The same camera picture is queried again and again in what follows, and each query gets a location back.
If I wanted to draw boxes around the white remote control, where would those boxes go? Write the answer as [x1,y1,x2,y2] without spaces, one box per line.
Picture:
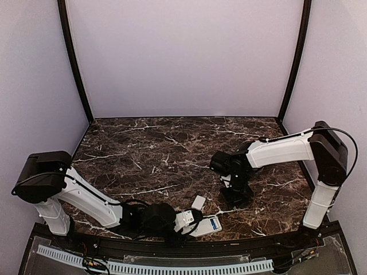
[190,217,219,237]

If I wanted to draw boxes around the black frame post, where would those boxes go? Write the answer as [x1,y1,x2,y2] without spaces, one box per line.
[276,0,312,125]
[57,0,95,124]

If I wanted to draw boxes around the black front rail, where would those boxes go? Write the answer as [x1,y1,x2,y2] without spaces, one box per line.
[28,222,345,260]

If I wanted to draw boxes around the right black frame post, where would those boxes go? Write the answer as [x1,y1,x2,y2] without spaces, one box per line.
[276,0,312,125]

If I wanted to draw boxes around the clear acrylic plate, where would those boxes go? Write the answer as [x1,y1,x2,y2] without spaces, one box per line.
[122,255,251,267]

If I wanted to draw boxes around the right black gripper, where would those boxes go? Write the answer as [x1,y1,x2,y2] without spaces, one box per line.
[220,171,253,210]

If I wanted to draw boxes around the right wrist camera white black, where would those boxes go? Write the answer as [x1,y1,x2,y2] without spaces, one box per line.
[220,175,231,185]

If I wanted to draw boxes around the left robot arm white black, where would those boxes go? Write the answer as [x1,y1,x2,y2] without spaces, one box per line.
[11,151,188,250]

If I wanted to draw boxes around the white battery cover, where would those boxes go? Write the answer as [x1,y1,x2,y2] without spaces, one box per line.
[192,195,206,210]

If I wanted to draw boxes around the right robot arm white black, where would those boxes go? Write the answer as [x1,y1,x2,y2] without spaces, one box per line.
[209,121,355,249]

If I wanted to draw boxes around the white slotted cable duct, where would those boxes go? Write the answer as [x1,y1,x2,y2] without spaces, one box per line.
[37,245,274,274]

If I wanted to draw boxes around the blue battery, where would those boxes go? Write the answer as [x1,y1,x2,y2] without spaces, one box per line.
[210,218,222,231]

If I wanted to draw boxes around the left black frame post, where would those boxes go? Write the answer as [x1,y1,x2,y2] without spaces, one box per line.
[57,0,95,124]

